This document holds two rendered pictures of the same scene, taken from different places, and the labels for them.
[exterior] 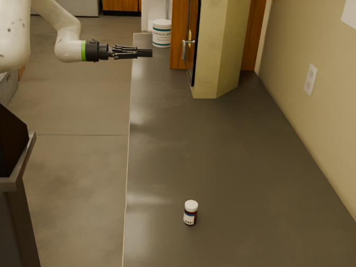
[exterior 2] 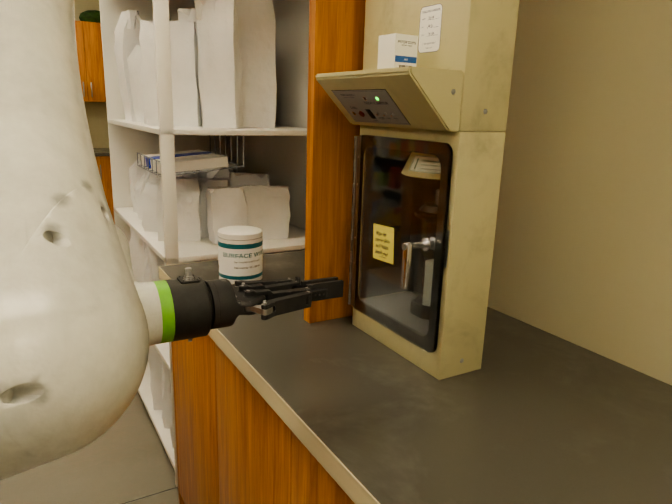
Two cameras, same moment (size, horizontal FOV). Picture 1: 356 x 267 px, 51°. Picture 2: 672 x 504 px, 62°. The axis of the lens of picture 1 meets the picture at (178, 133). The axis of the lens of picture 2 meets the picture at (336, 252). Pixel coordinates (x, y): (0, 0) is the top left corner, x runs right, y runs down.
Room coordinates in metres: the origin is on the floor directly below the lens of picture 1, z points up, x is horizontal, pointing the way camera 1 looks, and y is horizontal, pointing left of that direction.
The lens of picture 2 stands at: (0.79, 0.52, 1.44)
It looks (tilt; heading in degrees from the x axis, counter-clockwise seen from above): 14 degrees down; 336
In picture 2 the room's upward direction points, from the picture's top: 2 degrees clockwise
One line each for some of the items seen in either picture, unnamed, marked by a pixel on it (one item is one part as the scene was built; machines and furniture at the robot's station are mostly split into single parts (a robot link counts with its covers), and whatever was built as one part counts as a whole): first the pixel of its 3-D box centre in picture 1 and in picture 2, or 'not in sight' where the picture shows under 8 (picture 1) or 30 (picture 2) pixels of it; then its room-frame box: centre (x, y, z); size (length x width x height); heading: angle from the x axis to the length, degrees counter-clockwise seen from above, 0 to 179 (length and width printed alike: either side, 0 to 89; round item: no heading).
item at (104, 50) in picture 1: (109, 51); (234, 301); (1.61, 0.33, 1.14); 0.09 x 0.08 x 0.07; 97
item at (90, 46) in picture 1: (93, 50); (187, 305); (1.60, 0.41, 1.15); 0.09 x 0.06 x 0.12; 7
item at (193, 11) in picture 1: (191, 36); (394, 237); (1.77, -0.03, 1.19); 0.30 x 0.01 x 0.40; 7
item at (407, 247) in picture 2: (187, 49); (413, 263); (1.66, -0.02, 1.17); 0.05 x 0.03 x 0.10; 97
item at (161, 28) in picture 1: (162, 33); (240, 254); (2.37, 0.14, 1.02); 0.13 x 0.13 x 0.15
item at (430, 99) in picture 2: not in sight; (380, 100); (1.76, 0.01, 1.46); 0.32 x 0.11 x 0.10; 7
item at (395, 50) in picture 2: not in sight; (397, 53); (1.72, 0.01, 1.54); 0.05 x 0.05 x 0.06; 9
